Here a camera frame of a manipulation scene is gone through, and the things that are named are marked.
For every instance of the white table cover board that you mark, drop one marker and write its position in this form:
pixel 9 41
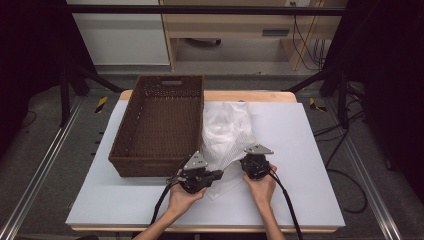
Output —
pixel 116 206

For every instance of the white cabinet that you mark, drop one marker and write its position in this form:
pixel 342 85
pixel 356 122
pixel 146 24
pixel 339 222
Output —
pixel 123 36

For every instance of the black horizontal bar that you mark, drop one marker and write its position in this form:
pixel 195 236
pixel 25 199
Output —
pixel 200 10

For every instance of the person's left hand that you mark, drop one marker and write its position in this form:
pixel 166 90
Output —
pixel 181 200

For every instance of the brown wicker basket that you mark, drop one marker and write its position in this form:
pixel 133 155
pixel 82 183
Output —
pixel 160 133

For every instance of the white shirt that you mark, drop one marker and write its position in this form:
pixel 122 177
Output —
pixel 216 133

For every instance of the wooden desk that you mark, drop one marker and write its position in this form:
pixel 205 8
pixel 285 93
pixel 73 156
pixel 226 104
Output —
pixel 233 25

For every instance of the metal floor rail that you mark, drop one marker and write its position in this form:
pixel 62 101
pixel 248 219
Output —
pixel 370 180
pixel 40 170

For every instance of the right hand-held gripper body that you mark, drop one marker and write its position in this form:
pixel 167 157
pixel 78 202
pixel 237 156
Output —
pixel 256 165

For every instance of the black curtain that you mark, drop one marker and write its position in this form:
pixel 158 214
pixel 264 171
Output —
pixel 30 50
pixel 390 66

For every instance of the black metal stand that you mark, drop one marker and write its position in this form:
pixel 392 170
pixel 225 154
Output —
pixel 343 100
pixel 65 100

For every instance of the person's right hand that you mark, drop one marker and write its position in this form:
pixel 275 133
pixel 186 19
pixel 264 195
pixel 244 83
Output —
pixel 263 191

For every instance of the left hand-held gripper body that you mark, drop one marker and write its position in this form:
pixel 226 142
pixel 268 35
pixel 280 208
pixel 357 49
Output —
pixel 195 178

